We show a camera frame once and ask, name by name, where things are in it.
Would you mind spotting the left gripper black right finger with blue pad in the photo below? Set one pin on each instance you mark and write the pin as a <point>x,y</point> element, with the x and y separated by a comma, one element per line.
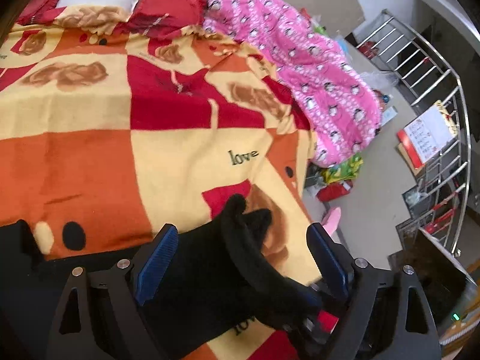
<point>381,314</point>

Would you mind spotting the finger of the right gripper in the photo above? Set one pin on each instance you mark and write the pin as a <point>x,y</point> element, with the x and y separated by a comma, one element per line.
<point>304,307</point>

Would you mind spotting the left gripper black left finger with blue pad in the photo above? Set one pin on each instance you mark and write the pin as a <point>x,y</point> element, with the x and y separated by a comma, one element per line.
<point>129,284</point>

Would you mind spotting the black pants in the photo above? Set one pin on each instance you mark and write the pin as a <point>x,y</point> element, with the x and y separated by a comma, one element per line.
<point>217,279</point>

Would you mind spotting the pink slipper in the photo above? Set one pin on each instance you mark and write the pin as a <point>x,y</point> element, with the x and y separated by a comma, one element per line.
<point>331,220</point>

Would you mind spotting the red bag on floor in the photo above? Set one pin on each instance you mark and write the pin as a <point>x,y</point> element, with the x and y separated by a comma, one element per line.
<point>334,191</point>

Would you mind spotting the green yellow cloth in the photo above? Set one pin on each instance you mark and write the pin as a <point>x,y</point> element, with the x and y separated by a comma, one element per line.
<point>346,170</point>

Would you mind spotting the orange yellow red blanket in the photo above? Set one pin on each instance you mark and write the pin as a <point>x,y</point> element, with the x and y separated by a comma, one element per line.
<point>105,138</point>

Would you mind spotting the pink penguin quilt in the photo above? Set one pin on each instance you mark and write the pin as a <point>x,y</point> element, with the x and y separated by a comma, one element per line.
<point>342,109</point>

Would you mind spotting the steel stair railing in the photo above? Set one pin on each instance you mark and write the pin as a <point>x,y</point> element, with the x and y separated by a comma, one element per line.
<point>438,199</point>

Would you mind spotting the large red ruffled cushion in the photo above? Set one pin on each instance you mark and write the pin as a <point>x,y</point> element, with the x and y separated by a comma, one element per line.
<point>38,12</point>

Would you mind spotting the small red ruffled cushion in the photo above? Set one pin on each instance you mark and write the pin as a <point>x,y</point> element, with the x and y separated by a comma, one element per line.
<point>165,19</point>

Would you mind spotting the red white wall calendar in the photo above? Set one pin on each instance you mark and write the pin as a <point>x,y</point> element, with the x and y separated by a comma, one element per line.
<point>426,136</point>

